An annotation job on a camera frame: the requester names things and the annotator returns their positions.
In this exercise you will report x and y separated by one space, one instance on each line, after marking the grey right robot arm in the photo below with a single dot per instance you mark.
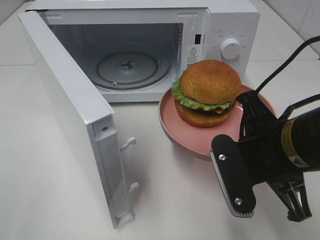
313 131

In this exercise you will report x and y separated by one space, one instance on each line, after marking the white microwave oven body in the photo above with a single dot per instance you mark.
89 30

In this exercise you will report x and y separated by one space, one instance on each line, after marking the white microwave door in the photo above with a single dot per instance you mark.
85 117

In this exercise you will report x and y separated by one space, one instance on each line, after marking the upper white power knob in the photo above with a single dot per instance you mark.
230 48

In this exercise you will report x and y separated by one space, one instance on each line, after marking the burger with lettuce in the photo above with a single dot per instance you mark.
206 93

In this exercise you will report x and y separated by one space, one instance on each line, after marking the glass microwave turntable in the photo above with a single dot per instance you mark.
130 70

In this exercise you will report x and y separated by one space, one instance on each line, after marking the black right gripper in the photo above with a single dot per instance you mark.
269 149

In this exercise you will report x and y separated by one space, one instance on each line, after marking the pink round plate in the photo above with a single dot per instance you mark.
195 140

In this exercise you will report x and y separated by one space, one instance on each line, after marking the white warning label sticker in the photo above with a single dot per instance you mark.
193 54

